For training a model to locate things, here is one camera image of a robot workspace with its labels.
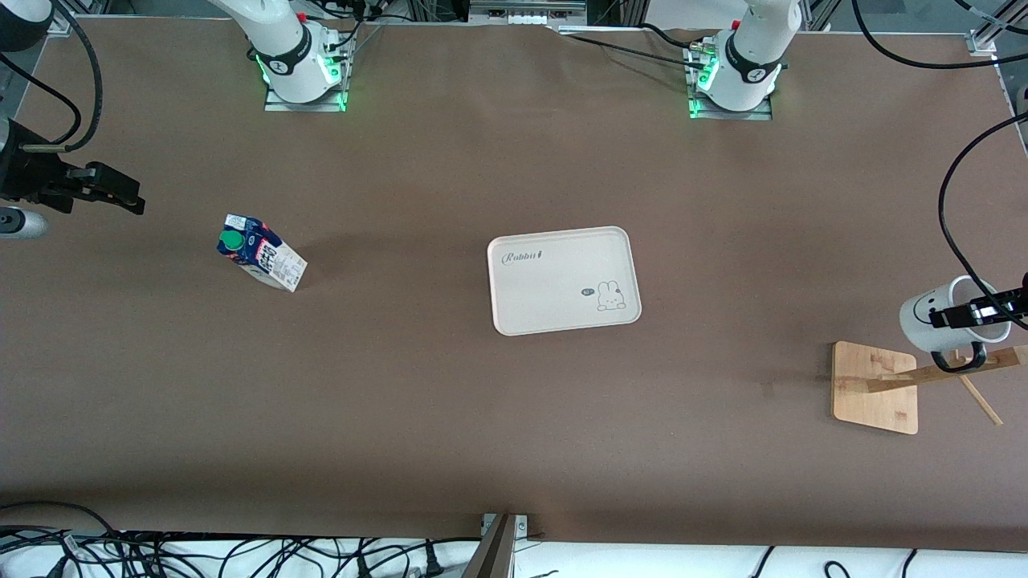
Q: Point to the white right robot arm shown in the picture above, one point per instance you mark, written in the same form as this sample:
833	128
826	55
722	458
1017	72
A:
281	48

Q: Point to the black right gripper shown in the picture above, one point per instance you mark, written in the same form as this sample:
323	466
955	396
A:
22	172

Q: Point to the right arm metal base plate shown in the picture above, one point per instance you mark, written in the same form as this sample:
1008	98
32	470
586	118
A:
305	106

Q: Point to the grey socket strip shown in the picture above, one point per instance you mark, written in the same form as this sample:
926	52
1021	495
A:
526	11

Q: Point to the wooden cup rack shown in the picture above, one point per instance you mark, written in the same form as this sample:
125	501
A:
875	393

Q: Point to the blue white milk carton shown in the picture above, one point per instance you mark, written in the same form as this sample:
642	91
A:
273	261

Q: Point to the aluminium frame rail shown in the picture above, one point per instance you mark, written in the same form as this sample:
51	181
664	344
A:
60	24

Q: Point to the aluminium frame corner profile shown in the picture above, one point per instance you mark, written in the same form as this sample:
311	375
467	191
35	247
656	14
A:
996	24

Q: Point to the aluminium camera post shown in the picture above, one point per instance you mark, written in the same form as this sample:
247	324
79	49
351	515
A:
494	554

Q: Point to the cream rabbit print tray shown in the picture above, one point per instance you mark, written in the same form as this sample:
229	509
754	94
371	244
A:
554	281

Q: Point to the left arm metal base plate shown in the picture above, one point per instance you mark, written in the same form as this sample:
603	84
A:
731	115

